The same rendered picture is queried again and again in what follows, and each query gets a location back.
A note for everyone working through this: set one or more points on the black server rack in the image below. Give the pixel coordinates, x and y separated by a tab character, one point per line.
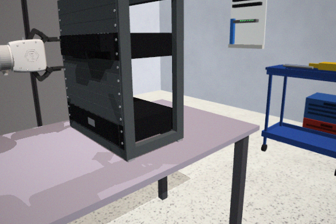
99	84

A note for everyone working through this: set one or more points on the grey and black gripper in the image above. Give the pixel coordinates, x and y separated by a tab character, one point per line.
29	55

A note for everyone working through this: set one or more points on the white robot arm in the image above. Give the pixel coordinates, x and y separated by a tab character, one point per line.
5	63

